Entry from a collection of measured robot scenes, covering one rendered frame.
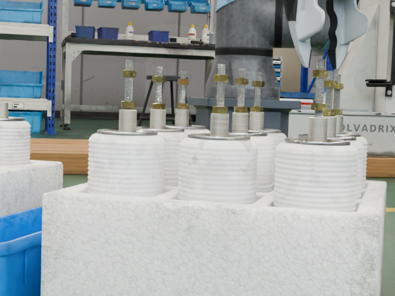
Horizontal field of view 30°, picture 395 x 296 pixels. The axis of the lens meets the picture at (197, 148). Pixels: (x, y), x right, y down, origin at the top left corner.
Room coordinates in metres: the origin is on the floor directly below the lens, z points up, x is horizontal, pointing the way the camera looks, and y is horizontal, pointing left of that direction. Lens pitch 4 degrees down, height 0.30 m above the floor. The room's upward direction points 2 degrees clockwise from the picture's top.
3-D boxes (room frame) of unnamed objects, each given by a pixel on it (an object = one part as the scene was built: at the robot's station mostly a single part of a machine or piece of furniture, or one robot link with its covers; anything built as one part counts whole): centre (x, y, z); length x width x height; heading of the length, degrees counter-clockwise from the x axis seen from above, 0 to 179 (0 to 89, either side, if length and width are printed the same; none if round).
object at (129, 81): (0.92, 0.09, 0.30); 0.01 x 0.01 x 0.08
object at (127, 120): (0.92, 0.09, 0.26); 0.02 x 0.02 x 0.03
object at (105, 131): (0.92, 0.09, 0.25); 0.08 x 0.08 x 0.01
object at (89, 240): (1.00, -0.06, 0.09); 0.39 x 0.39 x 0.18; 75
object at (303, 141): (0.86, -0.14, 0.25); 0.08 x 0.08 x 0.01
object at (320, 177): (0.86, -0.14, 0.16); 0.10 x 0.10 x 0.18
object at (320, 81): (0.86, -0.14, 0.31); 0.01 x 0.01 x 0.08
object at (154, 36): (6.54, 0.38, 0.81); 0.24 x 0.16 x 0.11; 12
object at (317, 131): (0.86, -0.14, 0.26); 0.02 x 0.02 x 0.03
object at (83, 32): (6.34, 0.99, 0.81); 0.24 x 0.16 x 0.11; 4
